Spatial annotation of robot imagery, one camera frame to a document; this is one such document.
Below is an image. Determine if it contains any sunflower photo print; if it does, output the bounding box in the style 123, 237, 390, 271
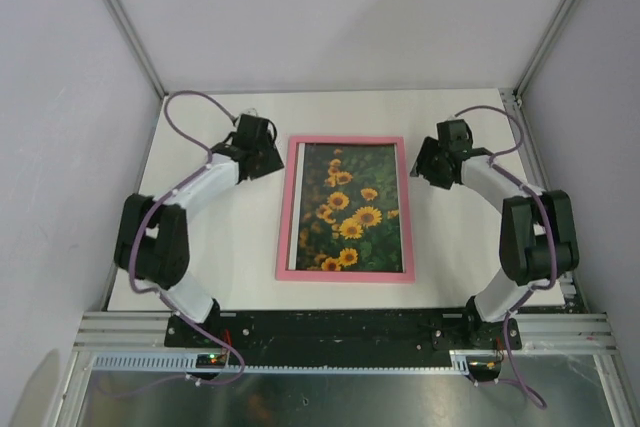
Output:
287, 142, 405, 274

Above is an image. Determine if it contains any pink wooden picture frame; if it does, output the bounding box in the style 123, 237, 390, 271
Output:
275, 135, 416, 283

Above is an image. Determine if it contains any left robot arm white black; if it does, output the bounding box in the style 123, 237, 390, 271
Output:
114, 114, 284, 347

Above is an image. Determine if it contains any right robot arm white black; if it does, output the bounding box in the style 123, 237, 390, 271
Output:
410, 118, 579, 348

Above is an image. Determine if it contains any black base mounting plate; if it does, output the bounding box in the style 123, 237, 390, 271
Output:
163, 305, 524, 368

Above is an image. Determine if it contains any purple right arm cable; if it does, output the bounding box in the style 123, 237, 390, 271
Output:
454, 104, 559, 409

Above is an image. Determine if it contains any aluminium front right rail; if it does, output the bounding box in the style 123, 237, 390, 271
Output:
516, 313, 618, 355

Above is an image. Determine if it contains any right aluminium corner post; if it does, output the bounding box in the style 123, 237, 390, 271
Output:
512, 0, 581, 99

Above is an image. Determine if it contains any aluminium corner post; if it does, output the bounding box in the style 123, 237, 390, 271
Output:
103, 0, 167, 99
512, 0, 581, 99

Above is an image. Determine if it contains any left aluminium corner post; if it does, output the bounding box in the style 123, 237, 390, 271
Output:
103, 0, 167, 99

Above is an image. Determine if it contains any grey slotted cable duct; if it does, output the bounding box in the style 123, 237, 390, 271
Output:
93, 351, 500, 376

